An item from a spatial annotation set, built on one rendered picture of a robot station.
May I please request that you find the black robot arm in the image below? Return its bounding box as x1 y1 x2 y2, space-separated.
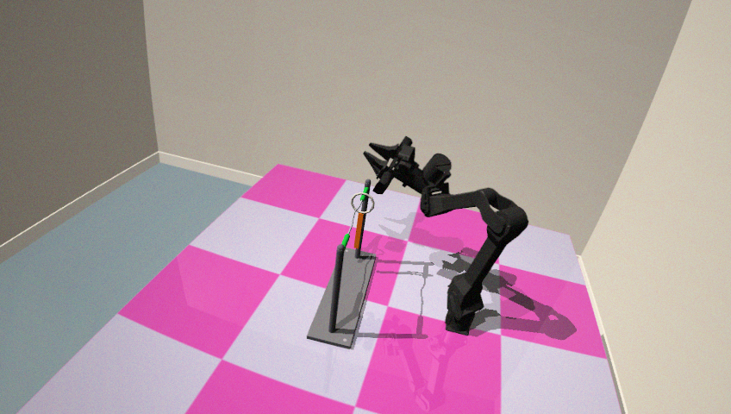
395 145 528 336

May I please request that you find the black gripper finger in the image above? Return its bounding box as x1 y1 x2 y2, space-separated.
369 143 399 160
363 151 389 179

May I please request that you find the orange handle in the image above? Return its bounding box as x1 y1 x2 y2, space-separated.
351 192 375 249

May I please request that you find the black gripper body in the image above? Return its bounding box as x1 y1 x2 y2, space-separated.
372 136 421 194

